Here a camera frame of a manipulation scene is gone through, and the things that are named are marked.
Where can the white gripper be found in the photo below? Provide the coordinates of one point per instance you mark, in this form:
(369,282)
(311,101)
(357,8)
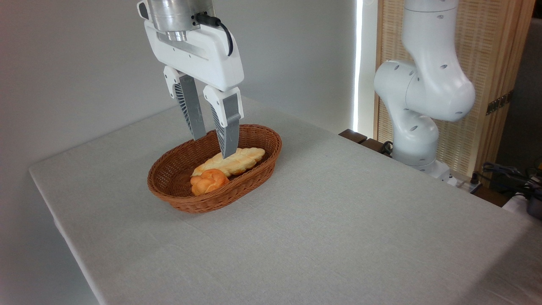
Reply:
(199,55)

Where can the round orange knot bread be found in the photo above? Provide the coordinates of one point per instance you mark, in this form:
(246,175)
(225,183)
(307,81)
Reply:
(207,182)

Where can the long pale braided bread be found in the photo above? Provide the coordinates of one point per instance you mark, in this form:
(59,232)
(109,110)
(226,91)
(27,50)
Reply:
(247,159)

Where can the brown wicker oval basket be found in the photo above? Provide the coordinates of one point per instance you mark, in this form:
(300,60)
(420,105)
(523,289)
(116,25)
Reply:
(220,199)

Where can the dark wooden robot stand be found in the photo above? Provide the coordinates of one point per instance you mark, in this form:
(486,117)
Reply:
(353,135)

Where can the grey linen tablecloth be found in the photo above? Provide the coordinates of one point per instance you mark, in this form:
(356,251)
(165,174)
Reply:
(338,233)

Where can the white power strip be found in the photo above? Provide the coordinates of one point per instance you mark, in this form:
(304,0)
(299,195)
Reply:
(465,184)

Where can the wooden slatted folding screen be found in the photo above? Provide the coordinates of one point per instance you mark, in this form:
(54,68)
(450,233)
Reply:
(487,42)

